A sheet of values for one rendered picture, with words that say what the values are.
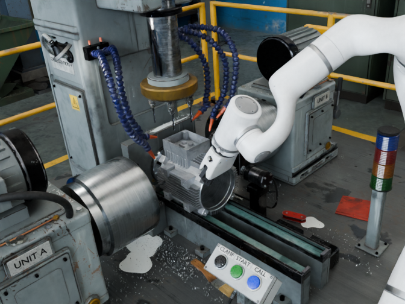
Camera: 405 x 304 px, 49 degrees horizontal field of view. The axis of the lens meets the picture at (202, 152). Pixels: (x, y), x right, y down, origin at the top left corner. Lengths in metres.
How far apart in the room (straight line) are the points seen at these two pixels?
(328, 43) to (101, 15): 0.69
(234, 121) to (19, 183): 0.52
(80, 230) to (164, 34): 0.59
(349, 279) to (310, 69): 0.65
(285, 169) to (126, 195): 0.77
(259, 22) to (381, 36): 6.66
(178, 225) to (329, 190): 0.62
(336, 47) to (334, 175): 0.86
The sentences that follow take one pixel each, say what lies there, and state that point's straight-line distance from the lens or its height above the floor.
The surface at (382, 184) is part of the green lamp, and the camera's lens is 1.39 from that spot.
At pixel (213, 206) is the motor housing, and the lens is 1.45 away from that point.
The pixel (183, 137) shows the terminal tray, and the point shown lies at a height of 1.13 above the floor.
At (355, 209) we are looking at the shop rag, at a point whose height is 0.81.
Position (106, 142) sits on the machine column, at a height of 1.12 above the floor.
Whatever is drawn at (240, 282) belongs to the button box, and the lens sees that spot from 1.02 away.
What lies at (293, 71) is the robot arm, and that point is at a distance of 1.11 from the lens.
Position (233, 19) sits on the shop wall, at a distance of 8.08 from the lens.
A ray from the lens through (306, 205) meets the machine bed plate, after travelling 1.70.
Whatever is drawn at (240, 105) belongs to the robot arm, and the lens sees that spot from 1.08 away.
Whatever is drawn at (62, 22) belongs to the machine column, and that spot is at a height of 1.52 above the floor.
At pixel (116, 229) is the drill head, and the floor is 1.05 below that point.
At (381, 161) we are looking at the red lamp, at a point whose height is 1.13.
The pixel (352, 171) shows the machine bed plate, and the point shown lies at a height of 0.80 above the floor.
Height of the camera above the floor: 1.78
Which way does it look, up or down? 28 degrees down
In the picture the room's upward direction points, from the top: 4 degrees counter-clockwise
